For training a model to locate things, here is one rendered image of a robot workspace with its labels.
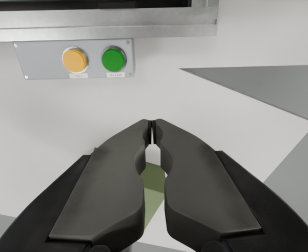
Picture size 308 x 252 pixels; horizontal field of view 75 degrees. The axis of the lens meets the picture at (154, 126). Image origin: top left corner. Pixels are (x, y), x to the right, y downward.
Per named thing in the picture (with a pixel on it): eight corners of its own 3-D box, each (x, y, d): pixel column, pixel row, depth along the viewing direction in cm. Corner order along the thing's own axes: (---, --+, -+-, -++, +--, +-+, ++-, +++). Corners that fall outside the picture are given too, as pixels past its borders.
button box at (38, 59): (135, 69, 44) (134, 77, 39) (39, 72, 44) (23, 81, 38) (133, 34, 41) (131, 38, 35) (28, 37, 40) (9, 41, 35)
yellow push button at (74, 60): (89, 69, 39) (86, 72, 37) (68, 70, 39) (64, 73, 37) (85, 47, 37) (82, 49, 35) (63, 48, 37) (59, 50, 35)
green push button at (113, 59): (126, 68, 39) (125, 71, 37) (105, 69, 39) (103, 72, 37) (124, 46, 37) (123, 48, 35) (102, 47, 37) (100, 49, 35)
